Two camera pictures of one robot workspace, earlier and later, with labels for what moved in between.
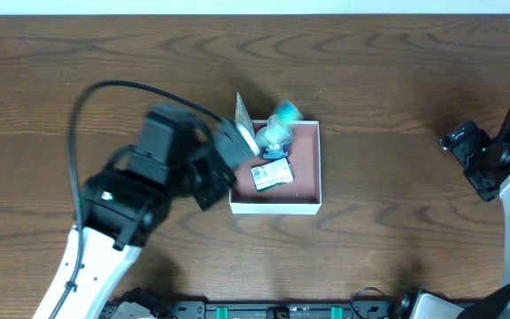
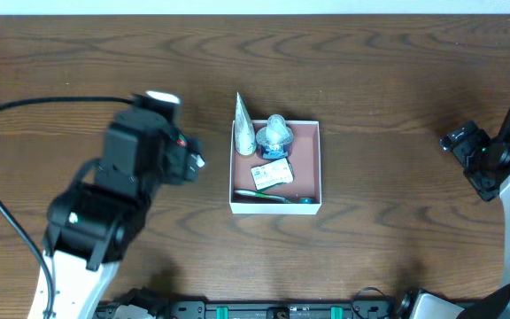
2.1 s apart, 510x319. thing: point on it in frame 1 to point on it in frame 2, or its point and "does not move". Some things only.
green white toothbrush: [289, 111] to [263, 195]
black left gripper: [229, 144] to [183, 156]
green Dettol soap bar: [272, 175] does not move
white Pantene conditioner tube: [243, 118] does not move
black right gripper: [460, 136] does not move
